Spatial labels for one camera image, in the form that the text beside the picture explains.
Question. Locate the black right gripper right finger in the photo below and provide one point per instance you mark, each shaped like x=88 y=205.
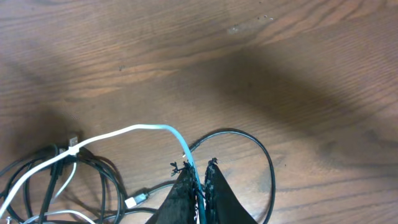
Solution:
x=221 y=204

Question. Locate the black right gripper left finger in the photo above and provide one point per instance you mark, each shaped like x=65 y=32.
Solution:
x=179 y=207

